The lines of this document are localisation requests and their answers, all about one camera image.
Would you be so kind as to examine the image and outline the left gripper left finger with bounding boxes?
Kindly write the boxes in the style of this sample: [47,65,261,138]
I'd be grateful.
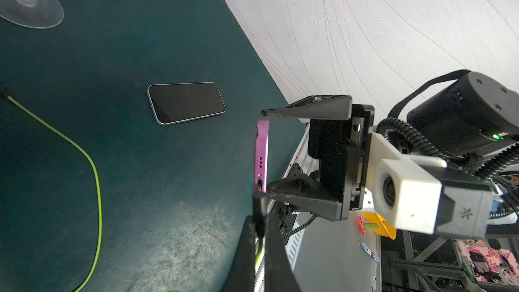
[220,216,256,292]

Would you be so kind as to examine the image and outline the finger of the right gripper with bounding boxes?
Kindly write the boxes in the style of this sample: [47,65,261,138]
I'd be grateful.
[262,95,353,120]
[267,176,341,221]

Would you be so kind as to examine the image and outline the green wired earphones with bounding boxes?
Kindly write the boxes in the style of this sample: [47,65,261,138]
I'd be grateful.
[0,82,268,292]

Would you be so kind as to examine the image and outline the silver-edged black smartphone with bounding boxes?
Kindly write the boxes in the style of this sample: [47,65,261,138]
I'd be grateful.
[147,82,227,126]

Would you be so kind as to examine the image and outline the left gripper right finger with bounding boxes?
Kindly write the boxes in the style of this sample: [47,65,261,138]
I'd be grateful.
[264,214,301,292]

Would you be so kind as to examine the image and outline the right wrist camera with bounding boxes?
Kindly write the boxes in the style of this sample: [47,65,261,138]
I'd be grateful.
[365,133,495,239]

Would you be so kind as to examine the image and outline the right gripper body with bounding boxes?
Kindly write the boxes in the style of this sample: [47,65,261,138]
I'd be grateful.
[308,104,374,221]

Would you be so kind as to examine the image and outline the clear wine glass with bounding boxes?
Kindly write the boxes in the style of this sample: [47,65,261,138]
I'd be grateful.
[1,0,64,29]

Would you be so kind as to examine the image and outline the purple-edged black smartphone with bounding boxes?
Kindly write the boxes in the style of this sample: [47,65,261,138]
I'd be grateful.
[254,116,270,193]

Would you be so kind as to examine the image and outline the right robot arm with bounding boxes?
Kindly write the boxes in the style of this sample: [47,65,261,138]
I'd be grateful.
[253,70,518,235]

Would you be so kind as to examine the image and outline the green table mat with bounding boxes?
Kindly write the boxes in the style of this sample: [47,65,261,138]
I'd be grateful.
[1,0,286,291]

